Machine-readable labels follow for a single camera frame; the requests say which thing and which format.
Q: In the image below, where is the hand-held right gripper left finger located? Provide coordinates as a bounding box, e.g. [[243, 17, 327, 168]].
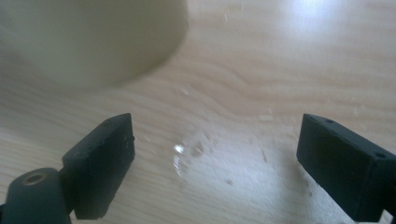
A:
[[61, 112, 136, 220]]

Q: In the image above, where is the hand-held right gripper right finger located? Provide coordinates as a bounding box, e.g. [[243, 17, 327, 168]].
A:
[[295, 113, 396, 223]]

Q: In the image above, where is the cream round bowl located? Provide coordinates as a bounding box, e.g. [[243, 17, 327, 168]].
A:
[[0, 0, 191, 90]]

